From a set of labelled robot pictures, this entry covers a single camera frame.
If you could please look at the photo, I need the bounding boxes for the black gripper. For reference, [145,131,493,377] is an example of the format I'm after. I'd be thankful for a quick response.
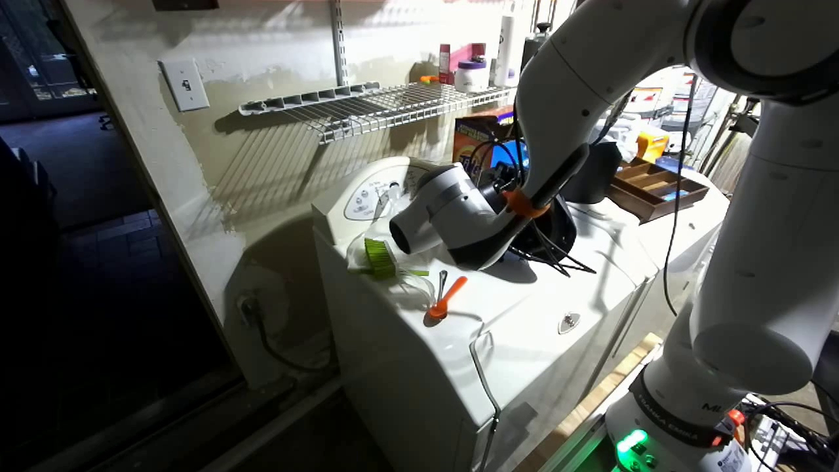
[478,153,538,220]

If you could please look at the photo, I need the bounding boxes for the blue and black bicycle helmet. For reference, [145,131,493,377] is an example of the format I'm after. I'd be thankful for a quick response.
[449,195,597,278]

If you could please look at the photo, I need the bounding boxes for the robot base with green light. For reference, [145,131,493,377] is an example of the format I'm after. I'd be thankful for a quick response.
[559,366,839,472]

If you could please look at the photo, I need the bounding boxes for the black cylinder speaker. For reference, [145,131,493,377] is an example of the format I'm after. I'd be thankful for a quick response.
[559,140,624,204]

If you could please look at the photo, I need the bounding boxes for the blue lidded white jar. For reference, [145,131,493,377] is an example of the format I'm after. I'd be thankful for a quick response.
[453,57,493,94]

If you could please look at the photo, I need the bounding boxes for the orange marker pen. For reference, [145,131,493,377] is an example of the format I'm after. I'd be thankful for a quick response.
[422,272,473,325]

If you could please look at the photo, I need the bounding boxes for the tall white bottle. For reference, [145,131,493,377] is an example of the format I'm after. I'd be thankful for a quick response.
[493,10,519,89]

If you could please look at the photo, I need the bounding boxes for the red capped white bottle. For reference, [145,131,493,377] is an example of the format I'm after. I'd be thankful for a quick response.
[436,43,457,86]

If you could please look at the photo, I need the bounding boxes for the pink container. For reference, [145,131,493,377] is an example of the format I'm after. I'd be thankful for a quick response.
[449,40,489,74]

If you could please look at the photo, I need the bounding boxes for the brown wooden organizer tray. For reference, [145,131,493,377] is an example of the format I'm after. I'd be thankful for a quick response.
[608,157,710,227]

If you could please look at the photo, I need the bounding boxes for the green zip plastic bag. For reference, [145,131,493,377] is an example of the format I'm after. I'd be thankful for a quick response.
[348,236,431,284]

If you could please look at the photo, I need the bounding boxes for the yellow object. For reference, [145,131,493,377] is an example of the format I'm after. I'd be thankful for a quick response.
[635,128,672,166]

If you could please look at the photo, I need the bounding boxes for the light wooden plank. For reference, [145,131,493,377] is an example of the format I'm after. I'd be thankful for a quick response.
[514,331,667,472]

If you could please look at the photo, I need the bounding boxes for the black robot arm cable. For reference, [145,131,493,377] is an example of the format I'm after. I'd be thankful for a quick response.
[659,74,702,321]

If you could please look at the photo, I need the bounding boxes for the white wire shelf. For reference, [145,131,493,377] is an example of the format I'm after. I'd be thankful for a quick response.
[233,80,519,147]

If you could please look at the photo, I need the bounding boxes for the white cable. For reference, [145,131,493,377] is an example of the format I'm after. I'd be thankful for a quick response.
[440,309,508,472]

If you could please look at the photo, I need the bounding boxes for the black power cable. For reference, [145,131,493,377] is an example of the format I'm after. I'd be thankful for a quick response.
[246,300,339,380]

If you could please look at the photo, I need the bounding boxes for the white light switch plate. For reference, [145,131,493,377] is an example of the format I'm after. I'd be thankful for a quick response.
[158,55,213,115]

